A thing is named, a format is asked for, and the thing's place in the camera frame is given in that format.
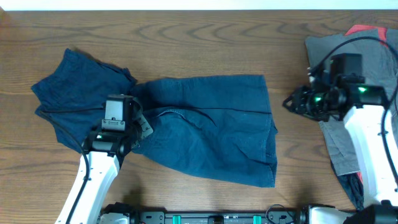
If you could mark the navy blue shorts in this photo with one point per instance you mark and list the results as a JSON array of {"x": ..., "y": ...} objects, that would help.
[{"x": 218, "y": 127}]

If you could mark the grey shorts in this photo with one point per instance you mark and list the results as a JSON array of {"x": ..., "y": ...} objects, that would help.
[{"x": 379, "y": 69}]

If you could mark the folded navy blue garment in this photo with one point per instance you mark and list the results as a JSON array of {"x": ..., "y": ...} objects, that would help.
[{"x": 75, "y": 93}]

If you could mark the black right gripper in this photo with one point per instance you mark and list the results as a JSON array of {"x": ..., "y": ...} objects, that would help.
[{"x": 299, "y": 97}]

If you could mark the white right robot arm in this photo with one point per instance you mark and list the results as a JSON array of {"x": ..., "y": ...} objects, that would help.
[{"x": 364, "y": 110}]

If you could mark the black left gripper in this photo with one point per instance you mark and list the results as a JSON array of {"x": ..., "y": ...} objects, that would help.
[{"x": 147, "y": 128}]

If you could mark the red garment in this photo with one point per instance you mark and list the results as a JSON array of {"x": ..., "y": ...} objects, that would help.
[{"x": 358, "y": 28}]

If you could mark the black garment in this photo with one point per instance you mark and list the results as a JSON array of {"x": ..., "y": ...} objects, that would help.
[{"x": 353, "y": 187}]

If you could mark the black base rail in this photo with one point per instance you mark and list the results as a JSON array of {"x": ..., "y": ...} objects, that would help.
[{"x": 119, "y": 213}]

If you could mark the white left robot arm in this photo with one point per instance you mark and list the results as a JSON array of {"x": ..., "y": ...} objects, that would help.
[{"x": 103, "y": 152}]

